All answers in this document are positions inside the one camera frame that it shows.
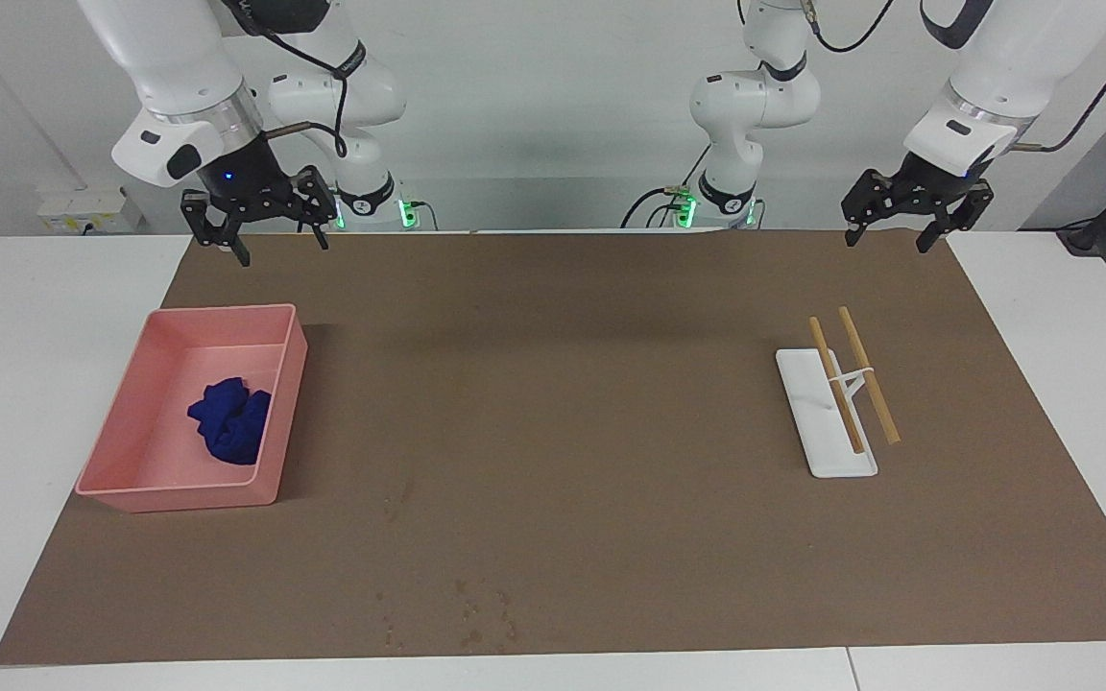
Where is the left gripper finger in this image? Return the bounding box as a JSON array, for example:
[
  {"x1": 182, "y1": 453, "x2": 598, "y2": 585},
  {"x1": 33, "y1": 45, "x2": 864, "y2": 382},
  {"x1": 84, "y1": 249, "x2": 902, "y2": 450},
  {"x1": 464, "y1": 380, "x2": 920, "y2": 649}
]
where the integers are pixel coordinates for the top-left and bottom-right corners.
[
  {"x1": 916, "y1": 182, "x2": 996, "y2": 254},
  {"x1": 841, "y1": 171, "x2": 900, "y2": 248}
]

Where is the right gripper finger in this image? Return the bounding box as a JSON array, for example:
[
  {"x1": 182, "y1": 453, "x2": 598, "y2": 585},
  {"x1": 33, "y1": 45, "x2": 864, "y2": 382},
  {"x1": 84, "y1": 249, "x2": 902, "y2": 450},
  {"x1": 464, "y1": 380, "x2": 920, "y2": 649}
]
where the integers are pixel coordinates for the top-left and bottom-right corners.
[
  {"x1": 296, "y1": 166, "x2": 338, "y2": 250},
  {"x1": 180, "y1": 190, "x2": 252, "y2": 268}
]

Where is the blue towel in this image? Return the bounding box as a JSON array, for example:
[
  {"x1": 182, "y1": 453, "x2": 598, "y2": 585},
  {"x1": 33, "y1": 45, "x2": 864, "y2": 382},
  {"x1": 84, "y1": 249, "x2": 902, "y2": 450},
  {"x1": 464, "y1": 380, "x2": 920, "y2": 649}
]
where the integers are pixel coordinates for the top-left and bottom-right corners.
[{"x1": 187, "y1": 377, "x2": 273, "y2": 466}]

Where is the white towel rack base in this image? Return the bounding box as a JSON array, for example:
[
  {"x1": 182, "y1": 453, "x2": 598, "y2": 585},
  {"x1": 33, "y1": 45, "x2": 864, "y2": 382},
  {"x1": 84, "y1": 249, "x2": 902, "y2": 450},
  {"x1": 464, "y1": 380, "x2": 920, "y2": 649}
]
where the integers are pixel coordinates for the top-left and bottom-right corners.
[{"x1": 775, "y1": 347, "x2": 878, "y2": 479}]

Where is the wooden rack rod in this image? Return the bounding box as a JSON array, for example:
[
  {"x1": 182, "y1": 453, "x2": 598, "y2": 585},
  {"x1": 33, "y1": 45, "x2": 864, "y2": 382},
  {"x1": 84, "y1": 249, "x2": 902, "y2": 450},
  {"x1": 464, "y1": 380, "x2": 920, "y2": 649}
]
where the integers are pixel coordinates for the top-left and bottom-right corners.
[
  {"x1": 838, "y1": 307, "x2": 902, "y2": 447},
  {"x1": 808, "y1": 317, "x2": 866, "y2": 455}
]

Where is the pink plastic bin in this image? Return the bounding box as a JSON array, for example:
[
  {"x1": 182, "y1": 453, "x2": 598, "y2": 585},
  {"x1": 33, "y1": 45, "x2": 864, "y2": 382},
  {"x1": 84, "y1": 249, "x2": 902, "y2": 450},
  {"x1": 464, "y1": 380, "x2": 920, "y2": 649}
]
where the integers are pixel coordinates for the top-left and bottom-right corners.
[{"x1": 75, "y1": 304, "x2": 309, "y2": 513}]

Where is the brown table mat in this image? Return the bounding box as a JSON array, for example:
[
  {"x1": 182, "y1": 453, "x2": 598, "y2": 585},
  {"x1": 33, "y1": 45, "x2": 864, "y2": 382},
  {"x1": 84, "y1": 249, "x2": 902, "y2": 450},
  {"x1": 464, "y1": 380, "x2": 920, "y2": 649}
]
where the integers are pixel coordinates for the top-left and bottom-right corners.
[{"x1": 0, "y1": 228, "x2": 1106, "y2": 666}]

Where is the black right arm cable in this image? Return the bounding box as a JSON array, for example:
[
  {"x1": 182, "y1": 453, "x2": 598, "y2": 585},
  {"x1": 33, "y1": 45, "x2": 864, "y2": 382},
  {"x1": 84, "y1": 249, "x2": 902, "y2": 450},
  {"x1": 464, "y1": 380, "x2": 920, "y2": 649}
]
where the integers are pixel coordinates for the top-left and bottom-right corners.
[{"x1": 227, "y1": 0, "x2": 352, "y2": 159}]

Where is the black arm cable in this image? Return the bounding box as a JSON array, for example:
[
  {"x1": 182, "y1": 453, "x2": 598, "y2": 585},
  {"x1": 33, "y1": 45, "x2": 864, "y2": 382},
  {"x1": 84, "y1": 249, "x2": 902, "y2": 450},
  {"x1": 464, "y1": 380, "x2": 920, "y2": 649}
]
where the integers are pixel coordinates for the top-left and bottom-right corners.
[
  {"x1": 1014, "y1": 0, "x2": 1106, "y2": 153},
  {"x1": 227, "y1": 0, "x2": 352, "y2": 159}
]

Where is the white wall socket box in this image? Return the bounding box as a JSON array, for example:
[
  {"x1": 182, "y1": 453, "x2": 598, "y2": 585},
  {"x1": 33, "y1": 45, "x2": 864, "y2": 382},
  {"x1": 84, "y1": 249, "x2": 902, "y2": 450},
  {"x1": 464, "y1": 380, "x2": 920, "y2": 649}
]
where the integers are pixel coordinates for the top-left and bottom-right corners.
[{"x1": 37, "y1": 187, "x2": 146, "y2": 234}]

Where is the black left elbow cable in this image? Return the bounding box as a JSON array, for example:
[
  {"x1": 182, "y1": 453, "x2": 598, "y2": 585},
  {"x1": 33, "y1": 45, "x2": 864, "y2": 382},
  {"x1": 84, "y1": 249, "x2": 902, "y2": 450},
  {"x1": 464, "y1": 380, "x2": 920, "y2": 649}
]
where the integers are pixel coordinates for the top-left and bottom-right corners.
[{"x1": 807, "y1": 0, "x2": 897, "y2": 49}]

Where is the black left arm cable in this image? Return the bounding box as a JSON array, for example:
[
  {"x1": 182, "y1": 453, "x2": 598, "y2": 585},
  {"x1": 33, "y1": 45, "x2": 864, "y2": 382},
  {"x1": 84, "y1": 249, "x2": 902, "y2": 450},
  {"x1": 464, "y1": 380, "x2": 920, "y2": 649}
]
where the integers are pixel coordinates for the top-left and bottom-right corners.
[{"x1": 1014, "y1": 0, "x2": 1106, "y2": 153}]

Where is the black left base cable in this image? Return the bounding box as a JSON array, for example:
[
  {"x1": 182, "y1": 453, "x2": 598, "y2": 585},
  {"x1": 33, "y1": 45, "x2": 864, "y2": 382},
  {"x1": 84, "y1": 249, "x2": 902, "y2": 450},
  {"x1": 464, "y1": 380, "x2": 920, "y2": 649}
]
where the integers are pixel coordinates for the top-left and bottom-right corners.
[{"x1": 620, "y1": 144, "x2": 712, "y2": 229}]

